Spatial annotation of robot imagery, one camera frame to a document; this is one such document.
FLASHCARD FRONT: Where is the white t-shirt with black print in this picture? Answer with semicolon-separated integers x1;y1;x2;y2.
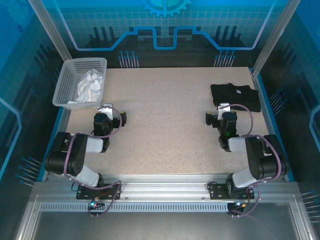
66;68;105;105

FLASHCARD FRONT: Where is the black folded t-shirt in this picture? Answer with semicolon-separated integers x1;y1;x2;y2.
210;83;262;113

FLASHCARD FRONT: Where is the white perforated plastic basket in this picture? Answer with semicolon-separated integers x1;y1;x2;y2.
51;57;108;111

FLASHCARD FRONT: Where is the small LED connector board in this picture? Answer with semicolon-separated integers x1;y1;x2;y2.
86;197;105;210
227;200;247;213

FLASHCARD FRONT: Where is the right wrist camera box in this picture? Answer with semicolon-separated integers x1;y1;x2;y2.
216;102;231;120

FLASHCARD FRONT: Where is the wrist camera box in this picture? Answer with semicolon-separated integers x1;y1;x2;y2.
96;103;114;119
216;102;231;120

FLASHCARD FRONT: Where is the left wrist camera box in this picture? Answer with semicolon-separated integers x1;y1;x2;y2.
96;103;114;119

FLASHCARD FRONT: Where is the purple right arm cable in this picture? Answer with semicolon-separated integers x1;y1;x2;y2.
224;104;281;218

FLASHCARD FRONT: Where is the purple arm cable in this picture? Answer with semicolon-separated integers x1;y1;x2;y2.
224;104;281;218
64;106;123;218

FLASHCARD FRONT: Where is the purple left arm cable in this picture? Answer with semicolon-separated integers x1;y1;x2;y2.
64;106;123;218

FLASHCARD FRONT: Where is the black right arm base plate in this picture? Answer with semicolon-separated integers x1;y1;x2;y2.
207;183;255;200

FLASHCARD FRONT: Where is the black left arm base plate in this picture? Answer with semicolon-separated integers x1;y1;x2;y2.
76;183;123;200

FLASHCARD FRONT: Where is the aluminium rail beam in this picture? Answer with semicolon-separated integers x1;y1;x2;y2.
32;173;300;202

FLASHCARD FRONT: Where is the slotted grey cable duct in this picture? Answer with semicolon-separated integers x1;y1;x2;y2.
39;202;230;213

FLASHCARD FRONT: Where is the aluminium frame post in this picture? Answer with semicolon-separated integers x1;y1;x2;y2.
26;0;73;61
250;0;302;79

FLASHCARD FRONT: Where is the aluminium lower frame panel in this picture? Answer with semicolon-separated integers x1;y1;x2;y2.
13;194;315;240

